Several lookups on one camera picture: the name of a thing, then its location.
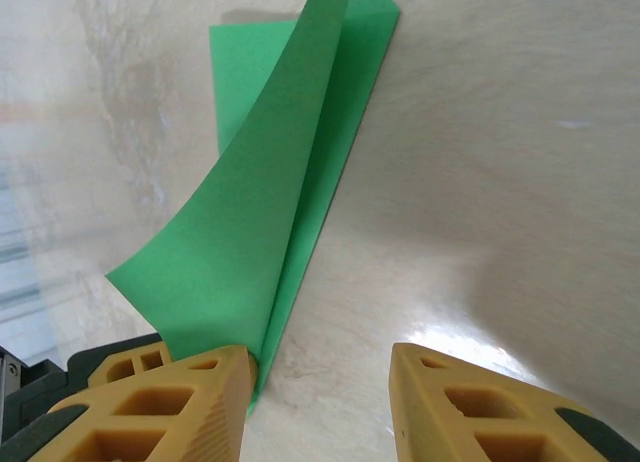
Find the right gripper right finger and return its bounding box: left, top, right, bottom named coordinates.
left=389, top=342, right=640, bottom=462

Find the green paper sheet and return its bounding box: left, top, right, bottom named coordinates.
left=105, top=0, right=402, bottom=417

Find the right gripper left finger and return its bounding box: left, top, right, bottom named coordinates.
left=0, top=345, right=259, bottom=462

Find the translucent corrugated enclosure panel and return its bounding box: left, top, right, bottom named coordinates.
left=0, top=81, right=56, bottom=353

